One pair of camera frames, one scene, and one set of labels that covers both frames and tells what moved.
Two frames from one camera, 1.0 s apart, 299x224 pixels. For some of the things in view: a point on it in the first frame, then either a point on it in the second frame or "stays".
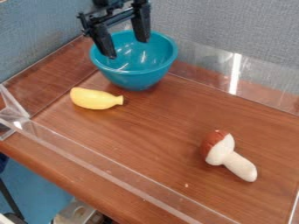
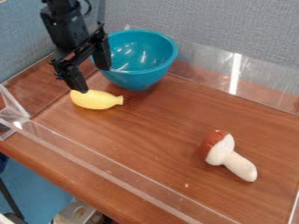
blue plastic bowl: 142,63 stays
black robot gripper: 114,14 -> 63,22
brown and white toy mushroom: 218,148 stays
